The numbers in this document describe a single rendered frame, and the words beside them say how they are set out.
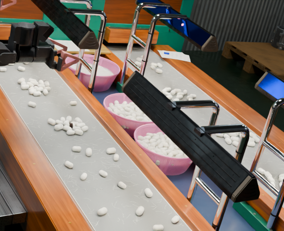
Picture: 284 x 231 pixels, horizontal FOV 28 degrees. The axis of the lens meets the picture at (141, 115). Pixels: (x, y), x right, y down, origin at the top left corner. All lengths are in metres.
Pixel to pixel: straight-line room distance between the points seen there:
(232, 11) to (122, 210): 4.38
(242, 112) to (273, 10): 3.80
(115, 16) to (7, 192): 1.45
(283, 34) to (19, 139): 4.40
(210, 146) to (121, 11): 1.70
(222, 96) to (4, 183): 1.24
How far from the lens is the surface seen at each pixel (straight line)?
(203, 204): 2.07
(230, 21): 6.02
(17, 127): 2.11
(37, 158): 1.94
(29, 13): 2.91
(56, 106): 2.36
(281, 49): 6.14
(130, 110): 2.44
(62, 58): 1.89
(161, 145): 2.22
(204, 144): 1.52
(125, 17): 3.12
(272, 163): 2.35
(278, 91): 2.10
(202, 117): 2.55
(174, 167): 2.14
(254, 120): 2.62
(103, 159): 2.04
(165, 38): 3.29
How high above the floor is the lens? 1.76
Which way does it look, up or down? 25 degrees down
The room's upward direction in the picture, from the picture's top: 13 degrees clockwise
